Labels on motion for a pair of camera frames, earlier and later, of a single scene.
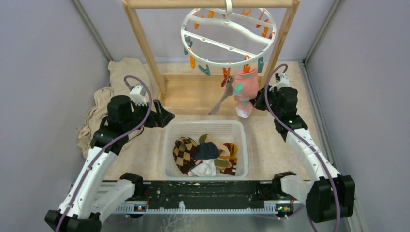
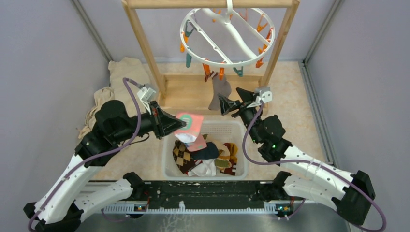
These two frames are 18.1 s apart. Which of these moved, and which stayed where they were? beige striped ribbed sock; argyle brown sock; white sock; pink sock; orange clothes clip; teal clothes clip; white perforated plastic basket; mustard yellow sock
Moved: pink sock; teal clothes clip; orange clothes clip
Stayed: argyle brown sock; white perforated plastic basket; beige striped ribbed sock; mustard yellow sock; white sock
